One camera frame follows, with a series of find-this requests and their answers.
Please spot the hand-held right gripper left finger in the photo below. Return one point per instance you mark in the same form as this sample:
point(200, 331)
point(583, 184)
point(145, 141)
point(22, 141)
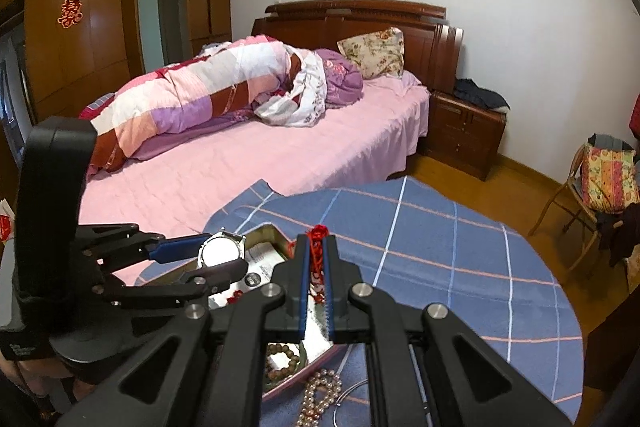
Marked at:
point(302, 302)

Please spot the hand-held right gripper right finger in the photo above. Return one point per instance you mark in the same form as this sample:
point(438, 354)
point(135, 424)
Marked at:
point(330, 307)

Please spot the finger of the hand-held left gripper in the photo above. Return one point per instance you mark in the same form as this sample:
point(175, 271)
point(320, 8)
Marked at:
point(175, 248)
point(200, 279)

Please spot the silver wrist watch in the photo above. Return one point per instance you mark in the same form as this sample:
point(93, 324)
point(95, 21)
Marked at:
point(217, 252)

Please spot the rectangular metal tin box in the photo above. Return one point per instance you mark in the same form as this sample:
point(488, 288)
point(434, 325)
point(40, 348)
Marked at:
point(277, 238)

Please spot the red white packet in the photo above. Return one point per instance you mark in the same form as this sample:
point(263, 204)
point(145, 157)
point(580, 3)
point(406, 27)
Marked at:
point(6, 222)

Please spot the printed paper liner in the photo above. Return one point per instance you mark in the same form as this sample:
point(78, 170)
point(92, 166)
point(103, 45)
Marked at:
point(262, 259)

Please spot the thin silver bangle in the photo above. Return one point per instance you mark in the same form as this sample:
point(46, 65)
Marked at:
point(350, 390)

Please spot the blue plaid tablecloth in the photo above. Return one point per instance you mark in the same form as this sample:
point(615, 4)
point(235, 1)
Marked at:
point(425, 247)

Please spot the bed with pink sheet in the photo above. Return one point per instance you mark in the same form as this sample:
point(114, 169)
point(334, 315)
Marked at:
point(300, 157)

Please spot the pink patchwork quilt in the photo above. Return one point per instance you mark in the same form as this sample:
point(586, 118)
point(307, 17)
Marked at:
point(200, 92)

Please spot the wooden wardrobe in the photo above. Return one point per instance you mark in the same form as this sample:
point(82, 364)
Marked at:
point(100, 57)

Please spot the wooden nightstand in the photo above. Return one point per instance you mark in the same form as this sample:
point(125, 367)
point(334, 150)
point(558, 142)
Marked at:
point(465, 137)

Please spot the purple blanket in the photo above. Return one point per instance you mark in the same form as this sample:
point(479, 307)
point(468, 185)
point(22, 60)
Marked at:
point(342, 82)

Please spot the floral pillow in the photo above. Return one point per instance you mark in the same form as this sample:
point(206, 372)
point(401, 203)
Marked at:
point(372, 52)

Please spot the dark folded clothes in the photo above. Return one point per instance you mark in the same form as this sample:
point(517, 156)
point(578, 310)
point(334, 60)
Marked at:
point(480, 96)

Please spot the rattan chair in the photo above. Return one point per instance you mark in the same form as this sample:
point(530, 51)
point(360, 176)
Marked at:
point(565, 197)

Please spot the wooden bed headboard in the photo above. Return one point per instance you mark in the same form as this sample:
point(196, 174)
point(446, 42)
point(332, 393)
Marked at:
point(425, 37)

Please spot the dark brown garment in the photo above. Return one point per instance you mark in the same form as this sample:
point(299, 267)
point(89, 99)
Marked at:
point(620, 237)

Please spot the yellow patchwork cushion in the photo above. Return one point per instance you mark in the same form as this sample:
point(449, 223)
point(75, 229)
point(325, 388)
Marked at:
point(610, 179)

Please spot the red hanging jacket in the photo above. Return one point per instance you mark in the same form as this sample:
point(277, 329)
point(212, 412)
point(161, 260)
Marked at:
point(635, 117)

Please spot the red paper wall decoration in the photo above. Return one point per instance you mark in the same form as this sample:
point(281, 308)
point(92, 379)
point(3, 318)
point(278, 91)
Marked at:
point(70, 13)

